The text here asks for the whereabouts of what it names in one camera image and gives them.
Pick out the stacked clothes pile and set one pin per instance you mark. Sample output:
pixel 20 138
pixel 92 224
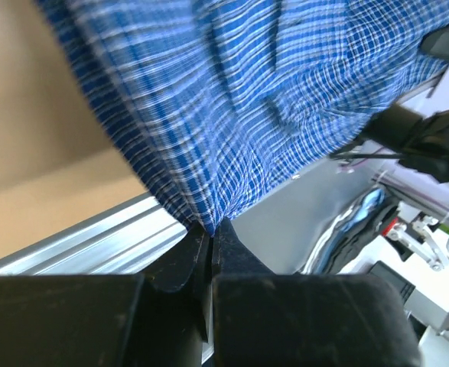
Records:
pixel 351 231

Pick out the blue checked long sleeve shirt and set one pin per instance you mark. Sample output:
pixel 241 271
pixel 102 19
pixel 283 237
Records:
pixel 216 103

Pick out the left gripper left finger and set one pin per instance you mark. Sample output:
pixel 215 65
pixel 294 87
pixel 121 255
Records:
pixel 155 317

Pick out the aluminium mounting rail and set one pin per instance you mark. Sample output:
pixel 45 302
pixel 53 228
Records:
pixel 121 240

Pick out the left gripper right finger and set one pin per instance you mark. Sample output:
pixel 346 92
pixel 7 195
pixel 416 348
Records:
pixel 265 319

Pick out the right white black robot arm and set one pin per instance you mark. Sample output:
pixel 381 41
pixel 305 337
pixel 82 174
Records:
pixel 417 143

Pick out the white machine frame background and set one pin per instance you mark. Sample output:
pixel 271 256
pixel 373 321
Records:
pixel 420 224

